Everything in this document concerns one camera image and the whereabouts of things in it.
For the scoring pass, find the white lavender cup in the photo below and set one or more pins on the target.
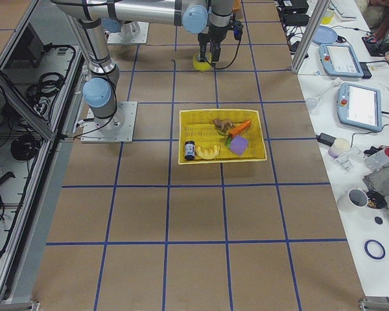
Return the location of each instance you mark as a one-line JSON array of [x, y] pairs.
[[338, 147]]

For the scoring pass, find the upper teach pendant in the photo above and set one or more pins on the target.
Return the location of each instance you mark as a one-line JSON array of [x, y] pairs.
[[340, 61]]

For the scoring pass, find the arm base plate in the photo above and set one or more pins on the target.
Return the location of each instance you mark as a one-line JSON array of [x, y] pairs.
[[120, 128], [132, 33]]

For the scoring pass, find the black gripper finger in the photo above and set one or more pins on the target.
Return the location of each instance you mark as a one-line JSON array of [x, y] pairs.
[[203, 49], [215, 51]]

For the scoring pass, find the brown toy dinosaur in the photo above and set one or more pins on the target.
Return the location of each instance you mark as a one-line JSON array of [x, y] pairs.
[[223, 125]]

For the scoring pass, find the white mug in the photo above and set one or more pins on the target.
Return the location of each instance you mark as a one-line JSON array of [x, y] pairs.
[[352, 200]]

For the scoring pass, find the aluminium frame post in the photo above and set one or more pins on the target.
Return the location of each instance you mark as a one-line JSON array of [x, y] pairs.
[[314, 22]]

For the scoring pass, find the purple foam block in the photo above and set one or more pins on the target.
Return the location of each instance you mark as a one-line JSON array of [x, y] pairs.
[[238, 145]]

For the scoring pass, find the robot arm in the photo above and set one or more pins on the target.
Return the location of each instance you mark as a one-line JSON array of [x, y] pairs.
[[209, 20], [100, 91]]

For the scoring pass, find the toy croissant bread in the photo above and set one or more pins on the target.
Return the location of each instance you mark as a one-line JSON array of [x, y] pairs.
[[207, 153]]

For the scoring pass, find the orange toy carrot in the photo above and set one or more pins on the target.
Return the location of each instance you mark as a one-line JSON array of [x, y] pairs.
[[237, 131]]

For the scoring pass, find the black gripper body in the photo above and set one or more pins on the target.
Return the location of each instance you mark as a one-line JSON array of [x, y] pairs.
[[214, 34]]

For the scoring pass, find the yellow plastic basket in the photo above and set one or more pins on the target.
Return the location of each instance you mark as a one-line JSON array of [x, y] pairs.
[[197, 125]]

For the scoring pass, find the blue plate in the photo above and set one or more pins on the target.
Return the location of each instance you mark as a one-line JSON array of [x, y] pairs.
[[324, 35]]

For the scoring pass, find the teach pendant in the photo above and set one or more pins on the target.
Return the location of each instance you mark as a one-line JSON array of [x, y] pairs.
[[340, 61], [359, 107]]

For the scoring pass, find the black power adapter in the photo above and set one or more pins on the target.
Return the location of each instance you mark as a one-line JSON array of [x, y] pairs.
[[325, 139]]

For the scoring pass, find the yellow tape roll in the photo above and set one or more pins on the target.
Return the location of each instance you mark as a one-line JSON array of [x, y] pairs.
[[201, 66]]

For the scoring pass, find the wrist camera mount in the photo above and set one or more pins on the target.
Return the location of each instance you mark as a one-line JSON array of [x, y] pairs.
[[237, 28]]

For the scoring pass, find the lower teach pendant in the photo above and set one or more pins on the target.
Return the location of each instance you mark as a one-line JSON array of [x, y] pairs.
[[359, 107]]

